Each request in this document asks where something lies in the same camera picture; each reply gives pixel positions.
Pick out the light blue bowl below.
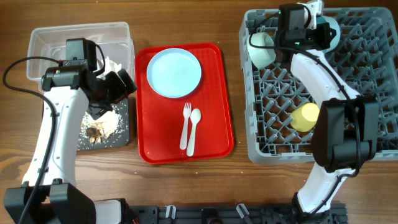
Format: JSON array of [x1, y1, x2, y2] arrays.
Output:
[[317, 16, 341, 54]]

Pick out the white tissue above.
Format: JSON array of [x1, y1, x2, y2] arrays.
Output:
[[97, 57, 122, 80]]

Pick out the light blue plate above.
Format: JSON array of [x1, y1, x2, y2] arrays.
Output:
[[146, 48, 202, 98]]

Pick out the mint green bowl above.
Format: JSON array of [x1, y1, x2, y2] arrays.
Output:
[[247, 32, 276, 69]]

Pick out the white plastic fork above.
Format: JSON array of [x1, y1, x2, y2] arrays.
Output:
[[179, 103, 192, 150]]

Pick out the yellow cup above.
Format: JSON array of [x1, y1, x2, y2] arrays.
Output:
[[290, 103, 320, 132]]

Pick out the white plastic spoon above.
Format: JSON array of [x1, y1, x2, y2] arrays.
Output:
[[187, 108, 201, 157]]

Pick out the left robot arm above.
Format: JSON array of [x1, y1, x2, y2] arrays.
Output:
[[4, 38, 137, 223]]

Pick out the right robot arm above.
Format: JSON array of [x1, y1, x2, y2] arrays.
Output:
[[275, 1, 379, 219]]

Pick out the black food waste tray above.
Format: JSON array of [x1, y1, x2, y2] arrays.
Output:
[[42, 98, 131, 152]]

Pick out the grey dishwasher rack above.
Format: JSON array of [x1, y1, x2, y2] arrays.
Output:
[[239, 7, 397, 164]]

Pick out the food scraps and rice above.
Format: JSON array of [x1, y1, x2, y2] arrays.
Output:
[[77, 99, 130, 151]]

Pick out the red plastic tray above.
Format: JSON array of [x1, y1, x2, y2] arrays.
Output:
[[135, 42, 234, 164]]

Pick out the clear plastic bin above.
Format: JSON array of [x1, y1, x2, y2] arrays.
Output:
[[28, 22, 135, 79]]

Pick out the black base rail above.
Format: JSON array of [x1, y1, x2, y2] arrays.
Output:
[[93, 195, 348, 224]]

